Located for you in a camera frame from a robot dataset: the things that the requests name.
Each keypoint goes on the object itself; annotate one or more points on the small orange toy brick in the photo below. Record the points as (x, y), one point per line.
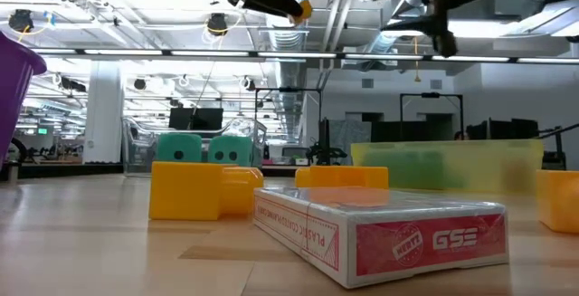
(305, 11)

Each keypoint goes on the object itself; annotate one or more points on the yellow translucent plastic bin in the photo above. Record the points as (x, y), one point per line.
(479, 165)

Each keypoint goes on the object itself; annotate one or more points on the cyan foam die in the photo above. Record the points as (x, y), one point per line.
(230, 151)
(178, 149)

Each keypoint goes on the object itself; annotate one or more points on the yellow curved toy brick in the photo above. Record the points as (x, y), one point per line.
(348, 177)

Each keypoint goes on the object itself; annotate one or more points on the small yellow toy brick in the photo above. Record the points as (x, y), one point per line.
(304, 177)

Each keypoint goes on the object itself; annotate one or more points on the large yellow notched brick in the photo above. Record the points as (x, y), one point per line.
(185, 192)
(561, 201)

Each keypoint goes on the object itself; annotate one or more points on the ceiling light strip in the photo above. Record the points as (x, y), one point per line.
(296, 54)
(384, 56)
(210, 53)
(479, 59)
(122, 52)
(54, 51)
(547, 60)

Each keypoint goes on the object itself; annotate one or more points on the person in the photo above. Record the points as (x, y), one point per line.
(460, 136)

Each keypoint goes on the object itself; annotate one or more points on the grey patterned panel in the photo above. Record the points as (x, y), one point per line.
(357, 130)

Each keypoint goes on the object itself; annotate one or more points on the white building pillar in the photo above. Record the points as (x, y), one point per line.
(105, 106)

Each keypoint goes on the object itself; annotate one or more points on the black background stand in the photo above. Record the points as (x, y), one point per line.
(559, 151)

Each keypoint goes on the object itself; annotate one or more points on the clear rectangular plastic bin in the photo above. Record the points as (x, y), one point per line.
(135, 151)

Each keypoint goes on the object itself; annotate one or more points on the pink boxed card deck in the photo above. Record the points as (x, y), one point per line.
(384, 241)

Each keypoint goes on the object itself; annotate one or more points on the green exit sign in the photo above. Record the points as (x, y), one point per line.
(43, 131)

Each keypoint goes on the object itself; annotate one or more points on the purple plastic bucket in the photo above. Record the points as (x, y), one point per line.
(13, 97)

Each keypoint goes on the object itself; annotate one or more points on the silver smooth air duct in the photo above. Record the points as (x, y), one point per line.
(400, 11)

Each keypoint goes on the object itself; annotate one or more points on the black ceiling camera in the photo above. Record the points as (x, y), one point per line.
(20, 19)
(217, 23)

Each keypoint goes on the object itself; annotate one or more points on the wall air vent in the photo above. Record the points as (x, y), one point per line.
(367, 83)
(435, 84)

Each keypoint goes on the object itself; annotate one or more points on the black background rig frame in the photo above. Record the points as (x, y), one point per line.
(432, 95)

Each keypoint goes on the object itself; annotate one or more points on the silver corrugated air duct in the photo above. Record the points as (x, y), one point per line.
(285, 69)

